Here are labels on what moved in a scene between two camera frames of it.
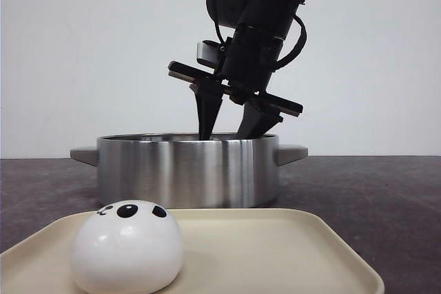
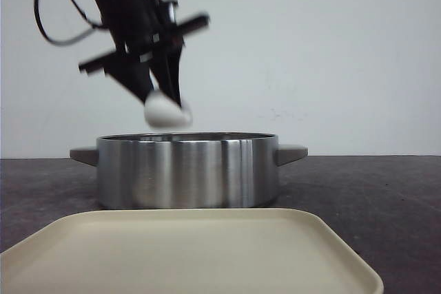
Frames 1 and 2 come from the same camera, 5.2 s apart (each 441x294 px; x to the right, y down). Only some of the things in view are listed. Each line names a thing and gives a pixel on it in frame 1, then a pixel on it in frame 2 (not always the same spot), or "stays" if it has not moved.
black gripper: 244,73 -> 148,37
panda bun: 129,246 -> 160,110
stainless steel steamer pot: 179,170 stays
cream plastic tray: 253,250 stays
